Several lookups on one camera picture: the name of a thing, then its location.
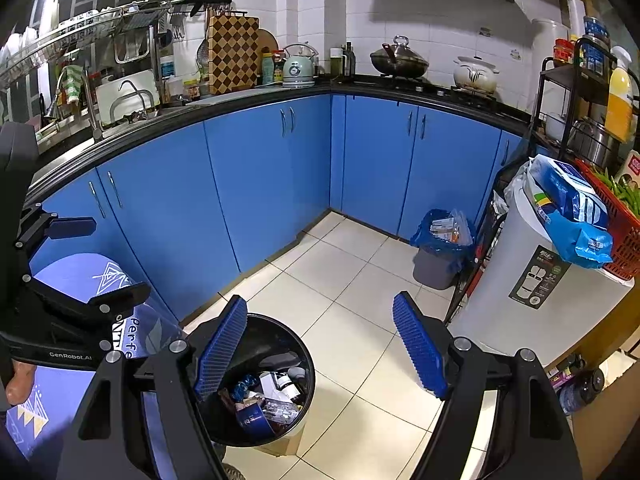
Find blue paper cup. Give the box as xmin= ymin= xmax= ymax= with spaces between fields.
xmin=235 ymin=398 xmax=274 ymax=439

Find blue kitchen cabinets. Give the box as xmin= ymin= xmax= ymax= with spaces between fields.
xmin=32 ymin=94 xmax=520 ymax=322

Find black round trash bin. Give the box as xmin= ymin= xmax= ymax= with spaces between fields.
xmin=203 ymin=313 xmax=316 ymax=457

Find person's left hand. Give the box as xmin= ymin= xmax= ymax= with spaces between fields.
xmin=6 ymin=360 xmax=37 ymax=405

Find white appliance with sticker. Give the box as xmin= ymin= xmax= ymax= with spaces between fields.
xmin=448 ymin=164 xmax=634 ymax=366

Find metal dish rack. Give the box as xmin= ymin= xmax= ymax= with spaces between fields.
xmin=0 ymin=0 xmax=234 ymax=126

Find blue bag lined bin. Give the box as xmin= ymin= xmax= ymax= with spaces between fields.
xmin=410 ymin=209 xmax=475 ymax=290

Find blue plastic refill bag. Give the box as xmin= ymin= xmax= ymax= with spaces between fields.
xmin=526 ymin=154 xmax=613 ymax=269

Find red plastic basket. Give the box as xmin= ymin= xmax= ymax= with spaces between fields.
xmin=574 ymin=160 xmax=639 ymax=281

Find checkered wooden cutting board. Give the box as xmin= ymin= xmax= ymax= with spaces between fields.
xmin=207 ymin=13 xmax=259 ymax=96

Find mint green electric kettle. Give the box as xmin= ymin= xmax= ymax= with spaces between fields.
xmin=282 ymin=44 xmax=318 ymax=88

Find orange juice bottle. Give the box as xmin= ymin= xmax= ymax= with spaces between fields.
xmin=604 ymin=46 xmax=632 ymax=143

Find white ceramic pot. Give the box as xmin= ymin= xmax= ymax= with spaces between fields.
xmin=454 ymin=56 xmax=499 ymax=94

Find black wok with lid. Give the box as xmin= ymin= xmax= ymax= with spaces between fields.
xmin=370 ymin=35 xmax=430 ymax=79

